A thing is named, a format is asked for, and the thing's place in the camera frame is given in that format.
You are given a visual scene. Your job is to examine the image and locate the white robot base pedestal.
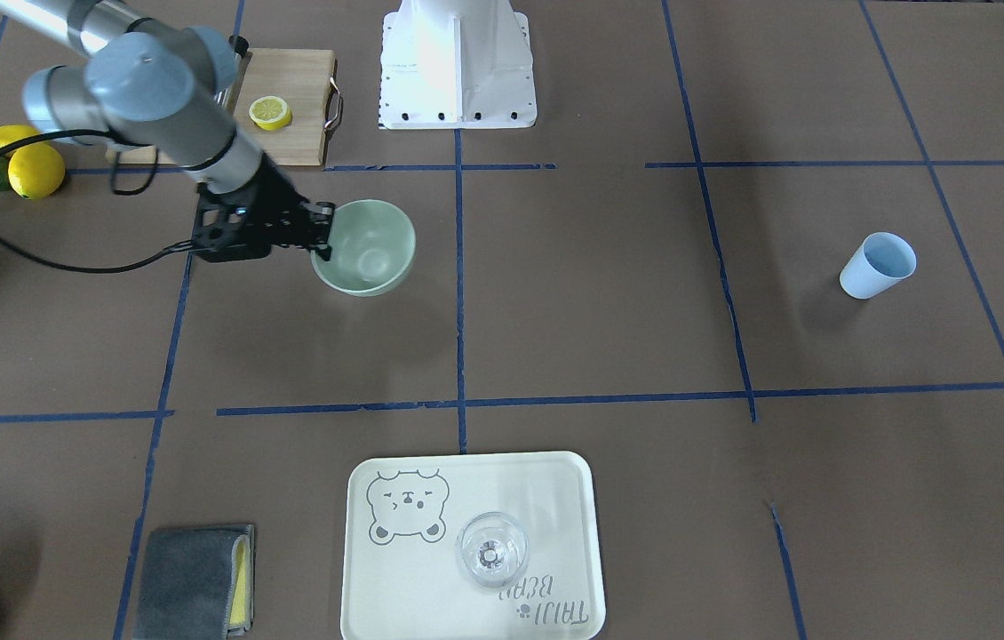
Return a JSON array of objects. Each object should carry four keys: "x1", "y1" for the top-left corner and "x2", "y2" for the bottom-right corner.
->
[{"x1": 378, "y1": 1, "x2": 538, "y2": 131}]

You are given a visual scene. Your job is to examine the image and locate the steel knife black handle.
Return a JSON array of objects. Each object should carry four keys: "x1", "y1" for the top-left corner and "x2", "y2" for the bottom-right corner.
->
[{"x1": 212, "y1": 36, "x2": 249, "y2": 92}]

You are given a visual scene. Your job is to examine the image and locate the light blue plastic cup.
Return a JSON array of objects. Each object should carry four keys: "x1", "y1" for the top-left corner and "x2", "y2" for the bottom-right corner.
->
[{"x1": 839, "y1": 232, "x2": 918, "y2": 300}]

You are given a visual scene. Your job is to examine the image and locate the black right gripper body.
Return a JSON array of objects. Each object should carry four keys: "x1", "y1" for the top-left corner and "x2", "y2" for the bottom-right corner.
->
[{"x1": 192, "y1": 154, "x2": 312, "y2": 262}]

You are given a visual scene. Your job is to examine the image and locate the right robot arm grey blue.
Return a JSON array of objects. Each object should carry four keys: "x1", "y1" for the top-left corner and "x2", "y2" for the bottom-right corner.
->
[{"x1": 0, "y1": 1, "x2": 335, "y2": 262}]

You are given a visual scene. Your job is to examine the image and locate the wooden cutting board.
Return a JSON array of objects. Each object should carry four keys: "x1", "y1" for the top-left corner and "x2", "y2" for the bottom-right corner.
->
[{"x1": 107, "y1": 48, "x2": 338, "y2": 170}]

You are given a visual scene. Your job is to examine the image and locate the clear glass cup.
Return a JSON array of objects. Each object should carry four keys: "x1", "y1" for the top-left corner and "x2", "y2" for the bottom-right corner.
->
[{"x1": 457, "y1": 511, "x2": 530, "y2": 590}]

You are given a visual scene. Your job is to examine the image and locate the half lemon slice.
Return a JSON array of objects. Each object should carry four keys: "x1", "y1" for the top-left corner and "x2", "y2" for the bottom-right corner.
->
[{"x1": 247, "y1": 96, "x2": 292, "y2": 132}]

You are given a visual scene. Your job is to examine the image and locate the grey yellow folded cloth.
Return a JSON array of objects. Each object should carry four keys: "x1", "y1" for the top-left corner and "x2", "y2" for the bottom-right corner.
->
[{"x1": 131, "y1": 524, "x2": 257, "y2": 639}]

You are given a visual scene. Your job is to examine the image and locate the cream bear tray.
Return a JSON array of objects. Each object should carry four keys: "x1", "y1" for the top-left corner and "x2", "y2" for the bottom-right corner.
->
[{"x1": 339, "y1": 451, "x2": 607, "y2": 639}]

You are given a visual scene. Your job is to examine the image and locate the green ceramic bowl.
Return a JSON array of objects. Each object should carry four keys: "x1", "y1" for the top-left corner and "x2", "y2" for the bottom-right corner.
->
[{"x1": 310, "y1": 199, "x2": 417, "y2": 297}]

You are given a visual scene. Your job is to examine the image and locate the yellow lemon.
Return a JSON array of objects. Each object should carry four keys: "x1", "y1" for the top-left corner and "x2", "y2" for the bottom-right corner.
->
[
  {"x1": 7, "y1": 142, "x2": 67, "y2": 200},
  {"x1": 0, "y1": 124, "x2": 40, "y2": 149}
]

